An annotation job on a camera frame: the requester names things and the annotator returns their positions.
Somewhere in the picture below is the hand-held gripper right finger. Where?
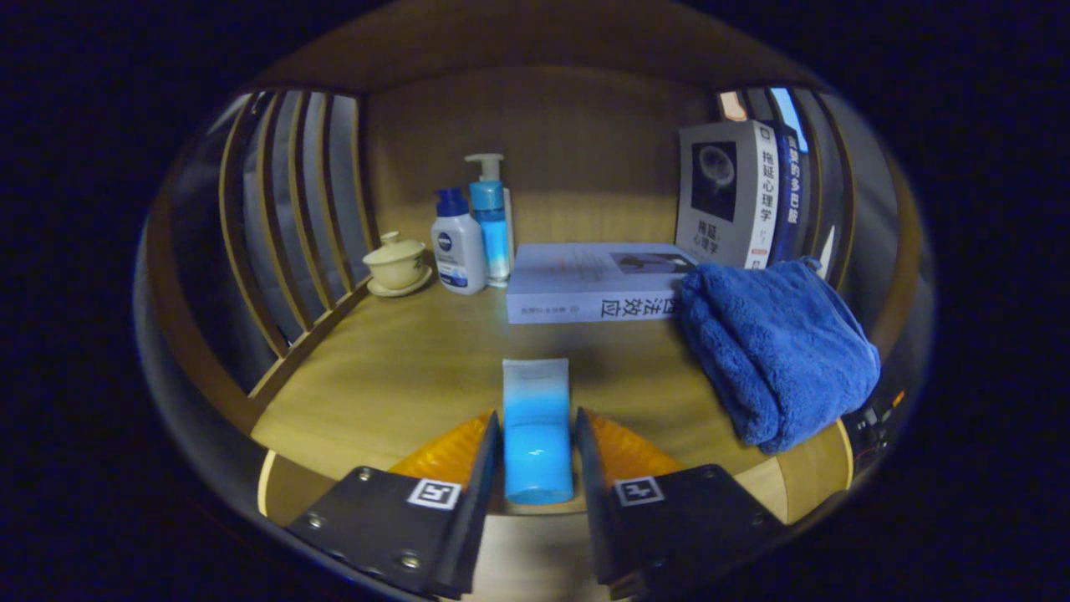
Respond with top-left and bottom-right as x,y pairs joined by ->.
573,407 -> 788,599

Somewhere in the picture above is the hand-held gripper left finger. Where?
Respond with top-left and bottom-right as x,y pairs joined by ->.
284,410 -> 502,599

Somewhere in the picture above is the blue squeeze tube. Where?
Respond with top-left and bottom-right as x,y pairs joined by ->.
502,358 -> 575,506

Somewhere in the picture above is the wooden countertop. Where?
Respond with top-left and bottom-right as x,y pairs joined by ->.
251,255 -> 853,523

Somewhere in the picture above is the wooden cabinet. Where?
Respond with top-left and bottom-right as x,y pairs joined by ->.
134,0 -> 935,599

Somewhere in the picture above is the flat white book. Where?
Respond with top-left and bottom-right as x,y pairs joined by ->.
506,242 -> 699,325

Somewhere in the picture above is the folded blue towel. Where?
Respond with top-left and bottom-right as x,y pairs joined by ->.
675,258 -> 881,455

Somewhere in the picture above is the white lotion bottle blue cap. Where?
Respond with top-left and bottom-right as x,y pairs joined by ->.
431,187 -> 488,295

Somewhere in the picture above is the cream lidded teacup with saucer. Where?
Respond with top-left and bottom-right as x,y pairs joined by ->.
362,231 -> 434,298

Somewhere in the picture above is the blue pump bottle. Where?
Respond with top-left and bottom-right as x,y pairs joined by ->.
465,153 -> 512,285

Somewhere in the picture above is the black and orange device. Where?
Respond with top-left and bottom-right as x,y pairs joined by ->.
844,389 -> 908,469

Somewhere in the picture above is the upright grey book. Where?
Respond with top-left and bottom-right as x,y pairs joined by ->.
675,120 -> 780,270

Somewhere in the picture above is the upright dark blue book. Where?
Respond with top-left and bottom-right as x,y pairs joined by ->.
767,124 -> 805,267

